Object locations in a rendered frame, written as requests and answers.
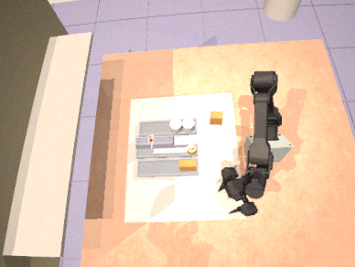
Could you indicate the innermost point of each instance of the brown cylinder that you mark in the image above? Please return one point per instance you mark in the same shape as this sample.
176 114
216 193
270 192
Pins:
216 117

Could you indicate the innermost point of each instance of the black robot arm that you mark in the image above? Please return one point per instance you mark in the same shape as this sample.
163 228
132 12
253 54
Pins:
267 119

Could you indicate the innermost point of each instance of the grey cylinder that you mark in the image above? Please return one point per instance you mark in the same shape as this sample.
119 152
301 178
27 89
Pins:
175 125
188 125

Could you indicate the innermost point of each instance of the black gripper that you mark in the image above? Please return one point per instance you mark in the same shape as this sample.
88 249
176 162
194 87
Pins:
247 208

